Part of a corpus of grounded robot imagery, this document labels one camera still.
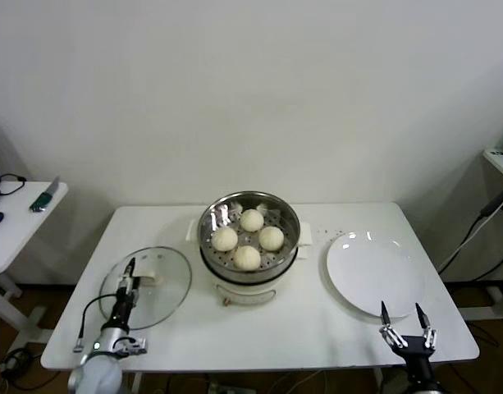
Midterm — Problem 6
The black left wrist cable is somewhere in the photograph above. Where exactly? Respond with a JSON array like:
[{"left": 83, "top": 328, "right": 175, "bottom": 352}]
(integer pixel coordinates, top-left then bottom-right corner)
[{"left": 72, "top": 295, "right": 115, "bottom": 354}]

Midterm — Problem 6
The white shelf rack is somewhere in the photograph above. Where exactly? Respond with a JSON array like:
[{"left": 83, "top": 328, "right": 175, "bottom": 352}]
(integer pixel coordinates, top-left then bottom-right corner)
[{"left": 460, "top": 147, "right": 503, "bottom": 321}]

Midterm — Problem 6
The green handled knife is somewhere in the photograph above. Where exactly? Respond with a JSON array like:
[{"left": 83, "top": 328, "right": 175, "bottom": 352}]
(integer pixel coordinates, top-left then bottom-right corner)
[{"left": 29, "top": 176, "right": 62, "bottom": 213}]

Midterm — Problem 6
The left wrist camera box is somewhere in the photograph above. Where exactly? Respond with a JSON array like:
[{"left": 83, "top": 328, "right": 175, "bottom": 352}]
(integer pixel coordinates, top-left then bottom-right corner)
[{"left": 113, "top": 336, "right": 149, "bottom": 356}]

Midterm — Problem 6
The white steamed baozi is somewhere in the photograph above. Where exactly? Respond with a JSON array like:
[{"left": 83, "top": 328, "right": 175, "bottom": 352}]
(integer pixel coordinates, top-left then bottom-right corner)
[
  {"left": 240, "top": 208, "right": 264, "bottom": 233},
  {"left": 258, "top": 225, "right": 285, "bottom": 251},
  {"left": 233, "top": 245, "right": 263, "bottom": 272},
  {"left": 212, "top": 227, "right": 239, "bottom": 252}
]

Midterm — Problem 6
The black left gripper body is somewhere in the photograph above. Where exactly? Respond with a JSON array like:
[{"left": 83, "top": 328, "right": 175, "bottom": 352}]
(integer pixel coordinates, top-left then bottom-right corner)
[{"left": 110, "top": 290, "right": 138, "bottom": 328}]

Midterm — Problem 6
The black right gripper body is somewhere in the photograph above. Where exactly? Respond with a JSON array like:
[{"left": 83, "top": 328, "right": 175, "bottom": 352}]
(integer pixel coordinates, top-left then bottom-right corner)
[{"left": 394, "top": 336, "right": 435, "bottom": 383}]

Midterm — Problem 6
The black power adapter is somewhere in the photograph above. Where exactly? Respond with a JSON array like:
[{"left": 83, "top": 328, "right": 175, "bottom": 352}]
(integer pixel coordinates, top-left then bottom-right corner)
[{"left": 480, "top": 189, "right": 503, "bottom": 218}]

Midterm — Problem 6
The stainless steel steamer basket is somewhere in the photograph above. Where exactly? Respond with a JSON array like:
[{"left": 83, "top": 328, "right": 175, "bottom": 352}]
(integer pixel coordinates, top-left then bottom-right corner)
[{"left": 198, "top": 190, "right": 300, "bottom": 280}]

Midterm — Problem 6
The round glass lid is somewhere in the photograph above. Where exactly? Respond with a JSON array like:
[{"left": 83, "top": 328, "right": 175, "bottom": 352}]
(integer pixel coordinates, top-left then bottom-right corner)
[{"left": 98, "top": 245, "right": 194, "bottom": 331}]

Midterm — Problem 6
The white side table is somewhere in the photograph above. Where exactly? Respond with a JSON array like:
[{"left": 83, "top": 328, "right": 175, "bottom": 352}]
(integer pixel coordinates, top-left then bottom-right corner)
[{"left": 0, "top": 180, "right": 70, "bottom": 341}]

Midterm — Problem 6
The black cable loop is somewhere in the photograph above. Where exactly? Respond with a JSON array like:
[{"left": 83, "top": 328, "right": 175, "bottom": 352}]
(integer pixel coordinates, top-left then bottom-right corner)
[{"left": 0, "top": 173, "right": 29, "bottom": 198}]

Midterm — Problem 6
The round white plate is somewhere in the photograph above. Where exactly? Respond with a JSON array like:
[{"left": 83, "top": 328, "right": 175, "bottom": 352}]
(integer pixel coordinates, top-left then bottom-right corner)
[{"left": 326, "top": 230, "right": 427, "bottom": 319}]

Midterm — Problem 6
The white hanging cable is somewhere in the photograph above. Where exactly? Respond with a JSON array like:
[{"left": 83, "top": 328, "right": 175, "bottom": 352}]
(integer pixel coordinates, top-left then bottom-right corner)
[{"left": 437, "top": 200, "right": 503, "bottom": 274}]

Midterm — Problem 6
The white electric cooker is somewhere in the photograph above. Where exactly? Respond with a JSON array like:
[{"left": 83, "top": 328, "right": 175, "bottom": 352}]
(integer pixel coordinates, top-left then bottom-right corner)
[{"left": 186, "top": 219, "right": 314, "bottom": 308}]

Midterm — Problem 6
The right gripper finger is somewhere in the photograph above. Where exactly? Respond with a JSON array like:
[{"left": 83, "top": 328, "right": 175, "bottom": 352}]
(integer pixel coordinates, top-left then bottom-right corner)
[
  {"left": 377, "top": 300, "right": 405, "bottom": 350},
  {"left": 414, "top": 302, "right": 438, "bottom": 350}
]

